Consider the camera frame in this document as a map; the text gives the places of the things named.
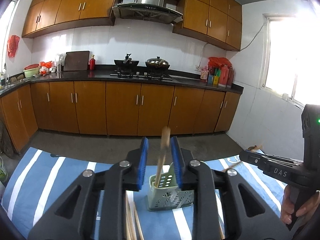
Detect lower wooden kitchen cabinets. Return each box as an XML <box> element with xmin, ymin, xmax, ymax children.
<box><xmin>1</xmin><ymin>81</ymin><xmax>240</xmax><ymax>151</ymax></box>

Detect wooden kitchen cabinets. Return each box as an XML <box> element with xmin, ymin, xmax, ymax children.
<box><xmin>1</xmin><ymin>81</ymin><xmax>240</xmax><ymax>151</ymax></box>
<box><xmin>22</xmin><ymin>0</ymin><xmax>242</xmax><ymax>51</ymax></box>

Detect black kitchen countertop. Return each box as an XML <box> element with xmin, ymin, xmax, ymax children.
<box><xmin>1</xmin><ymin>65</ymin><xmax>244</xmax><ymax>97</ymax></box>

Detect upper wooden kitchen cabinets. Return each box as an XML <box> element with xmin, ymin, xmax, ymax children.
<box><xmin>22</xmin><ymin>0</ymin><xmax>242</xmax><ymax>51</ymax></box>

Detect person's right hand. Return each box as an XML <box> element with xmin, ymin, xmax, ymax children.
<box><xmin>280</xmin><ymin>185</ymin><xmax>319</xmax><ymax>225</ymax></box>

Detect blue white striped tablecloth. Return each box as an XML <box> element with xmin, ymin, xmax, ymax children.
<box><xmin>1</xmin><ymin>147</ymin><xmax>285</xmax><ymax>239</ymax></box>

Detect green perforated utensil holder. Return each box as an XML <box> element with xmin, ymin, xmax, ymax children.
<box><xmin>147</xmin><ymin>163</ymin><xmax>194</xmax><ymax>211</ymax></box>

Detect window on right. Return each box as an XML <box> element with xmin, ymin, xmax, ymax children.
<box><xmin>261</xmin><ymin>14</ymin><xmax>319</xmax><ymax>106</ymax></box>

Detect red condiment bottles group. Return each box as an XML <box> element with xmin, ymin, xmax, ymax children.
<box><xmin>200</xmin><ymin>57</ymin><xmax>235</xmax><ymax>88</ymax></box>

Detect green plastic basin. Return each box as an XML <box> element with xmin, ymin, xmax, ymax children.
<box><xmin>23</xmin><ymin>64</ymin><xmax>40</xmax><ymax>78</ymax></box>

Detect red bag on counter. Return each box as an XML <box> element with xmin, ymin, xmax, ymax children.
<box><xmin>39</xmin><ymin>61</ymin><xmax>56</xmax><ymax>75</ymax></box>

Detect dark brown cutting board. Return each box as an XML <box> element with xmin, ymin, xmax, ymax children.
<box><xmin>63</xmin><ymin>50</ymin><xmax>89</xmax><ymax>72</ymax></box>

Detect red bottle on counter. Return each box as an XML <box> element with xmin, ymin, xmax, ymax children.
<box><xmin>89</xmin><ymin>55</ymin><xmax>95</xmax><ymax>71</ymax></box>

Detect black wok left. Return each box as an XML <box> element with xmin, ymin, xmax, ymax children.
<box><xmin>114</xmin><ymin>54</ymin><xmax>139</xmax><ymax>73</ymax></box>

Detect black wok with lid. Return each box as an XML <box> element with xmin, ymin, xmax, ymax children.
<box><xmin>145</xmin><ymin>56</ymin><xmax>170</xmax><ymax>74</ymax></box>

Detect stainless range hood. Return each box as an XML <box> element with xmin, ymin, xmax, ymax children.
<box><xmin>112</xmin><ymin>0</ymin><xmax>183</xmax><ymax>25</ymax></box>

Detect red plastic bag on wall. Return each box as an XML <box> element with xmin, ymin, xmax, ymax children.
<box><xmin>7</xmin><ymin>35</ymin><xmax>20</xmax><ymax>58</ymax></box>

